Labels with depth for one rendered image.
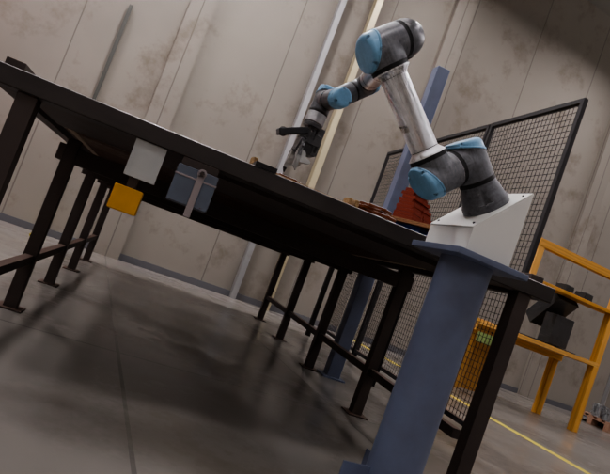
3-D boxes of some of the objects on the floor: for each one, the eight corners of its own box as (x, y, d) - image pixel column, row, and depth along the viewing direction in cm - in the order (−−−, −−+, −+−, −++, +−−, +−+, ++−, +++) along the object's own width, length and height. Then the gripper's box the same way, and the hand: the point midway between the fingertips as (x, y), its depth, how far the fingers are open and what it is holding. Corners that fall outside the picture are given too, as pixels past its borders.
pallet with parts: (610, 434, 793) (617, 412, 795) (568, 414, 865) (575, 394, 866) (662, 450, 831) (669, 430, 832) (617, 431, 902) (624, 411, 904)
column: (460, 565, 166) (555, 284, 171) (350, 544, 153) (457, 241, 158) (396, 499, 202) (477, 268, 207) (302, 478, 189) (391, 232, 194)
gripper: (333, 127, 208) (312, 177, 206) (316, 134, 226) (295, 179, 225) (313, 116, 205) (290, 166, 203) (297, 123, 224) (276, 169, 222)
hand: (287, 170), depth 213 cm, fingers open, 14 cm apart
